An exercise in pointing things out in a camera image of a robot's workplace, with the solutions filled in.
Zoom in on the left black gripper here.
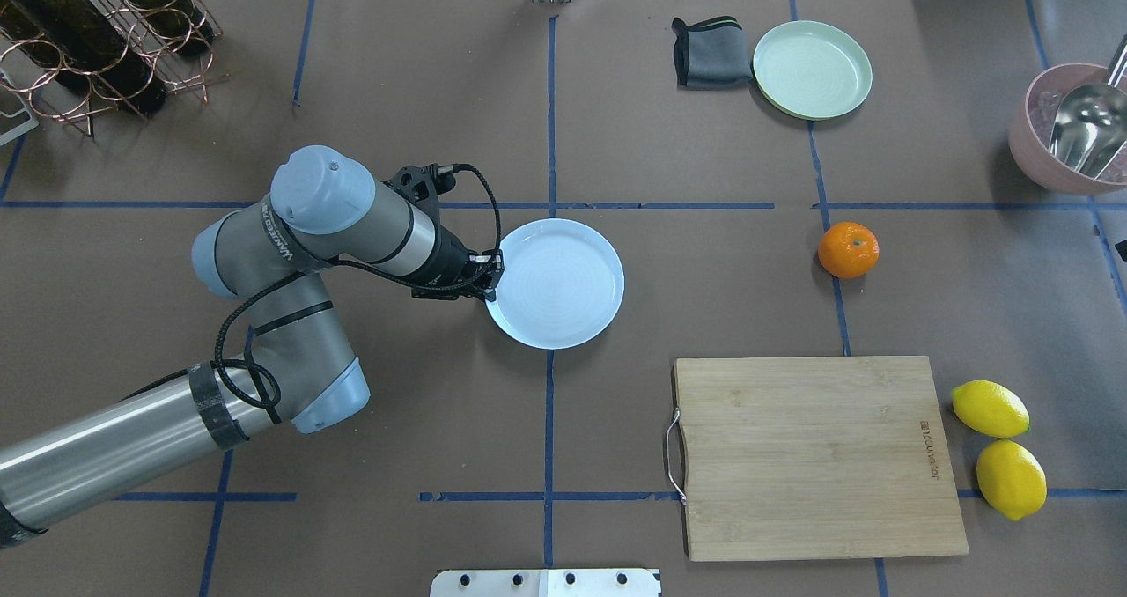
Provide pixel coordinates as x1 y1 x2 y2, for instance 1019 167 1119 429
410 226 505 303

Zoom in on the light blue plate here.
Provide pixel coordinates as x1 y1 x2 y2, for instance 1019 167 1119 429
486 219 625 350

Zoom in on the orange fruit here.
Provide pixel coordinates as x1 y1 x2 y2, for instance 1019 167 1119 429
816 221 880 279

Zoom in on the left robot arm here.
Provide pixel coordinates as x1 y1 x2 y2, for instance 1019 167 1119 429
1 146 504 549

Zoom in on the light green plate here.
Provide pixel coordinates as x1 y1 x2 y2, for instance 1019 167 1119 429
752 20 875 121

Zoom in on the grey folded cloth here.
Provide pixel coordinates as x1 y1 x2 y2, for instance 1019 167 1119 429
672 16 754 91

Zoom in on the bamboo cutting board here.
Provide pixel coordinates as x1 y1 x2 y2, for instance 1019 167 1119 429
673 356 969 564

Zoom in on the dark green wine bottle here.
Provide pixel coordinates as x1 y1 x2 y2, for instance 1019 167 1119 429
14 0 166 118

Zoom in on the upper yellow lemon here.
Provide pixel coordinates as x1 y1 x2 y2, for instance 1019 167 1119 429
951 380 1031 439

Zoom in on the yellow lemon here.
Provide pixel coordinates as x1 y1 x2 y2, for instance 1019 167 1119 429
951 380 1031 439
975 439 1048 522

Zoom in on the pink bowl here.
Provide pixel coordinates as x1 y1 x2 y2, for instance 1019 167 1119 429
1009 63 1124 196

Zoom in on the lower yellow lemon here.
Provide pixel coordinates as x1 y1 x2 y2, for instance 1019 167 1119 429
975 439 1048 522

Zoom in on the metal ice scoop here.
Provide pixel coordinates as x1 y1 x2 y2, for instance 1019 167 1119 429
1048 38 1126 180

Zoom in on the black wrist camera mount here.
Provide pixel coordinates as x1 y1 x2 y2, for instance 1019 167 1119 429
383 164 456 216

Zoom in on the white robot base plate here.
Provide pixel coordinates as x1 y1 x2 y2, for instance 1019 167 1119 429
431 568 663 596

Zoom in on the copper wire bottle rack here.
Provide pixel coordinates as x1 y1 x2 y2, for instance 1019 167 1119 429
3 0 223 136

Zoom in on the white wire cup rack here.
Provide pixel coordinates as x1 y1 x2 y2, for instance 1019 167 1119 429
0 69 39 146

